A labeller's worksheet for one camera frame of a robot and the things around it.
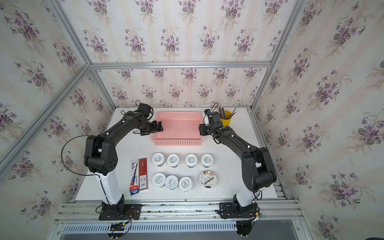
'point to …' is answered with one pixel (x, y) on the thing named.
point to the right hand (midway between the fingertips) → (204, 126)
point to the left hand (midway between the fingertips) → (158, 130)
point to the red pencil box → (143, 174)
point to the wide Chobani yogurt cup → (208, 179)
